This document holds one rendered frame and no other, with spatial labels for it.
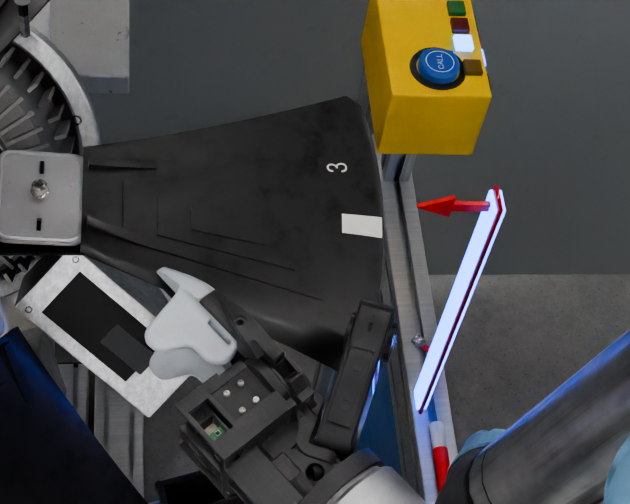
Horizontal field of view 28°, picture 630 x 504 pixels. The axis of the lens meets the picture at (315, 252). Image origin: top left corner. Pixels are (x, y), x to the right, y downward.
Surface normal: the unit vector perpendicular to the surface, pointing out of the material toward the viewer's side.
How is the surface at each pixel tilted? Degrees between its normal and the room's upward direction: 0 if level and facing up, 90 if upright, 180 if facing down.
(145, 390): 50
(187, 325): 6
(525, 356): 0
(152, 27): 90
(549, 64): 90
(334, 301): 21
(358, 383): 10
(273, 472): 6
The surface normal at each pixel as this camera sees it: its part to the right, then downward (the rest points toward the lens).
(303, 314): 0.32, -0.29
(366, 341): 0.00, -0.49
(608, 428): -0.75, 0.41
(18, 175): 0.19, -0.63
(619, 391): -0.87, 0.20
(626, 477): -0.84, -0.54
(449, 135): 0.08, 0.82
